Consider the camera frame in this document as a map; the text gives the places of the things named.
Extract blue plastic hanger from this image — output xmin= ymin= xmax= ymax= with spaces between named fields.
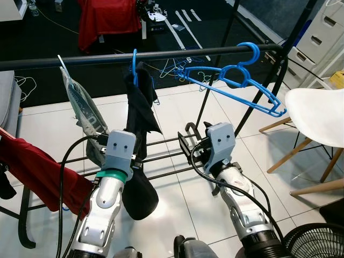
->
xmin=177 ymin=64 xmax=288 ymax=118
xmin=175 ymin=42 xmax=288 ymax=118
xmin=132 ymin=49 xmax=141 ymax=89

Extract black hanging garment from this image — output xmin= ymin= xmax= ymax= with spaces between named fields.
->
xmin=123 ymin=62 xmax=163 ymax=221

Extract grey printed shirt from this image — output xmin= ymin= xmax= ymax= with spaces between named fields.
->
xmin=60 ymin=67 xmax=111 ymax=164

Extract grey robot left leg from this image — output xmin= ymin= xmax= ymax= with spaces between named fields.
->
xmin=112 ymin=246 xmax=143 ymax=258

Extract grey robot leg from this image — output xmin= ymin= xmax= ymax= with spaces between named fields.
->
xmin=174 ymin=235 xmax=220 ymax=258
xmin=112 ymin=246 xmax=143 ymax=258

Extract grey robot right leg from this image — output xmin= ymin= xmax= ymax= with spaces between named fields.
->
xmin=174 ymin=235 xmax=220 ymax=258

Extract black metal clothes rack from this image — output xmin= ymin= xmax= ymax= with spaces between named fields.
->
xmin=0 ymin=0 xmax=320 ymax=249

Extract red hanging garment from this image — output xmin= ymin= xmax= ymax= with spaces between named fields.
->
xmin=0 ymin=126 xmax=96 ymax=216

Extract white chair wooden legs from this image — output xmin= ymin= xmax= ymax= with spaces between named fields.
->
xmin=260 ymin=86 xmax=344 ymax=197

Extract yellow box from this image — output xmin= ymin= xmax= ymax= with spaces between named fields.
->
xmin=328 ymin=70 xmax=344 ymax=89

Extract red draped cloth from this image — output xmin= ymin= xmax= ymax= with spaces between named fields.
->
xmin=77 ymin=0 xmax=143 ymax=53

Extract grey padded ottoman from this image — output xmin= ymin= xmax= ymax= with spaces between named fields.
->
xmin=0 ymin=70 xmax=22 ymax=138

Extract white drawer cabinet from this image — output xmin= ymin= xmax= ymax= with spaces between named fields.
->
xmin=282 ymin=0 xmax=344 ymax=89

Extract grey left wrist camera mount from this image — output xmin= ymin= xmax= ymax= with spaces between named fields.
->
xmin=102 ymin=129 xmax=138 ymax=181

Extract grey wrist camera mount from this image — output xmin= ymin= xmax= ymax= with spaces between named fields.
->
xmin=102 ymin=129 xmax=138 ymax=181
xmin=204 ymin=123 xmax=237 ymax=174

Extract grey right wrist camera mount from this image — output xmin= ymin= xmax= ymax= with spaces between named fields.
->
xmin=204 ymin=123 xmax=237 ymax=174

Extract loose wire hanger pile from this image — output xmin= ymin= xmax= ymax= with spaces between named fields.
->
xmin=145 ymin=56 xmax=216 ymax=105

